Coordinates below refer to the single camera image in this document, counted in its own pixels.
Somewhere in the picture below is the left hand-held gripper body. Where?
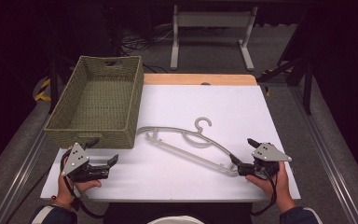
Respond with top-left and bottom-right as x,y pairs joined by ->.
61,142 -> 111,183

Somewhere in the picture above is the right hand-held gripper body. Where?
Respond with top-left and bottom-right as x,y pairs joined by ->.
237,142 -> 293,181

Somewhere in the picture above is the green woven basket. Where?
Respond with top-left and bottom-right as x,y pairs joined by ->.
44,55 -> 145,150

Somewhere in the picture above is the grey plastic clothes hanger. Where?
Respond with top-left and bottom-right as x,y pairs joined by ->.
135,116 -> 241,177

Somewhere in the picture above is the person's left hand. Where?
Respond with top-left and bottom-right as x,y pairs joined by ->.
57,175 -> 103,206

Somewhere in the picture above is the person's right hand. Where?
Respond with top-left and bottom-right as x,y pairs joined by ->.
244,161 -> 296,215

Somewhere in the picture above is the black metal stand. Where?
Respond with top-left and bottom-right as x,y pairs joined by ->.
255,55 -> 314,117
48,55 -> 61,115

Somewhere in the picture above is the white table mat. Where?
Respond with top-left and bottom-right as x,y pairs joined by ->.
40,84 -> 302,203

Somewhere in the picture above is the yellow black hazard tape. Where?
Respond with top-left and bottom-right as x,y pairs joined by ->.
34,77 -> 52,103

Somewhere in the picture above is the white cap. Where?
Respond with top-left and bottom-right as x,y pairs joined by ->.
146,215 -> 206,224

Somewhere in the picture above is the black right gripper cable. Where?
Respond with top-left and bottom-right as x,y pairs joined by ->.
249,169 -> 280,217

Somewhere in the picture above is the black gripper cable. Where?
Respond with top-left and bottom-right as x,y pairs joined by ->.
60,148 -> 106,219
249,169 -> 280,217

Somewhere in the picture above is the thin wrist bracelet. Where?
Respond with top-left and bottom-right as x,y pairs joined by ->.
50,194 -> 76,210

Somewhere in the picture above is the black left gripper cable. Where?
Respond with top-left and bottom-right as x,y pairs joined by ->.
60,148 -> 106,219

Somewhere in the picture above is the metal floor rail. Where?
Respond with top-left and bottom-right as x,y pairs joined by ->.
0,124 -> 49,224
291,86 -> 358,224

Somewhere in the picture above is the bundle of floor cables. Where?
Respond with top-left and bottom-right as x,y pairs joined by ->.
119,28 -> 173,58

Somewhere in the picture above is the white metal desk frame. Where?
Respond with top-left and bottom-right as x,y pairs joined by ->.
170,4 -> 259,72

